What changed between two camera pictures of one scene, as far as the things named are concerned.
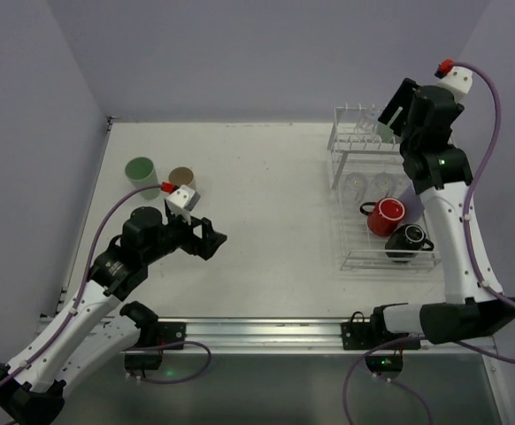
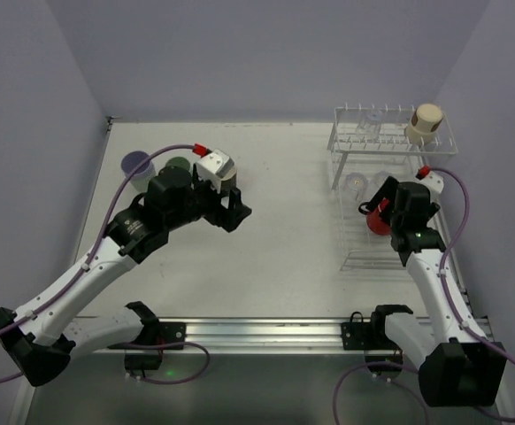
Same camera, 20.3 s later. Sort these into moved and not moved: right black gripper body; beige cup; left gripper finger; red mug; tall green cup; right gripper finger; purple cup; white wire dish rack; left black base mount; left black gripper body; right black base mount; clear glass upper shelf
Moved: right gripper finger; beige cup; right black gripper body; tall green cup; left gripper finger; left black gripper body; purple cup
Not moved: clear glass upper shelf; left black base mount; right black base mount; white wire dish rack; red mug
